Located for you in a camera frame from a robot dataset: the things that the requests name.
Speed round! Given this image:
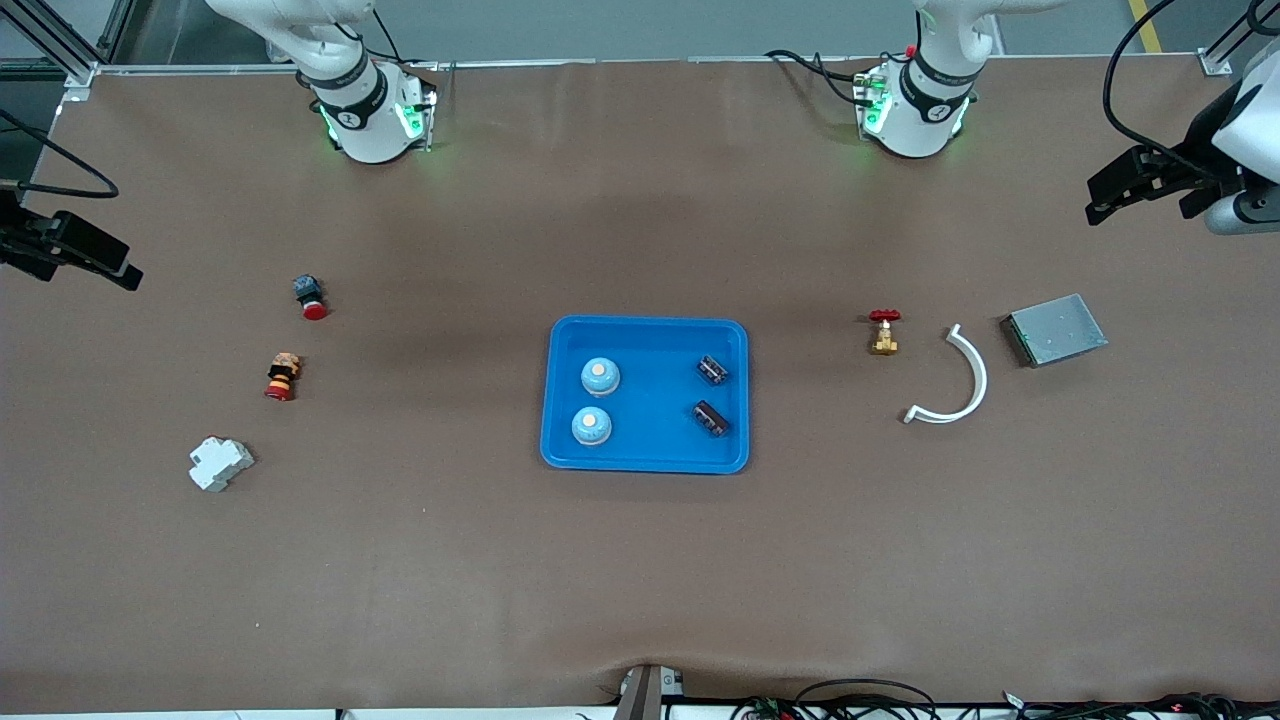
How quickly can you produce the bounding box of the blue plastic tray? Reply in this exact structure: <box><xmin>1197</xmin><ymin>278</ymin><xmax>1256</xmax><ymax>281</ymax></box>
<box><xmin>540</xmin><ymin>316</ymin><xmax>751</xmax><ymax>475</ymax></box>

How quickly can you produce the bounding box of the flat silver metal module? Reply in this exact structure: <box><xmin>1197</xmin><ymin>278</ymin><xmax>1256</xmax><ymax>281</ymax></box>
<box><xmin>1000</xmin><ymin>293</ymin><xmax>1109</xmax><ymax>369</ymax></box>

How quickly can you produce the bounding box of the red emergency stop orange body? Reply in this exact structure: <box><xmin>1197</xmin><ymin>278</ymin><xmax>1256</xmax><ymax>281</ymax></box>
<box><xmin>264</xmin><ymin>352</ymin><xmax>303</xmax><ymax>402</ymax></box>

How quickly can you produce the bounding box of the white circuit breaker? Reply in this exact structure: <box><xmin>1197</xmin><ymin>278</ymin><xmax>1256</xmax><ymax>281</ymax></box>
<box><xmin>188</xmin><ymin>436</ymin><xmax>256</xmax><ymax>493</ymax></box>

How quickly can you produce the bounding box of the white curved plastic bracket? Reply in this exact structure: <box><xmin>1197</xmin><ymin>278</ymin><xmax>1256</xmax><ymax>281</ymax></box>
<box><xmin>904</xmin><ymin>323</ymin><xmax>989</xmax><ymax>425</ymax></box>

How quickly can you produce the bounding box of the black base power cable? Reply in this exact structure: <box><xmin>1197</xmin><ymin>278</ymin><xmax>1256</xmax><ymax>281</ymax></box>
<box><xmin>765</xmin><ymin>48</ymin><xmax>871</xmax><ymax>106</ymax></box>

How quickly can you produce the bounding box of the black looped cable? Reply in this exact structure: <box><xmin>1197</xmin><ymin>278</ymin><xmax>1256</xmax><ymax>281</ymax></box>
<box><xmin>795</xmin><ymin>679</ymin><xmax>938</xmax><ymax>720</ymax></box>

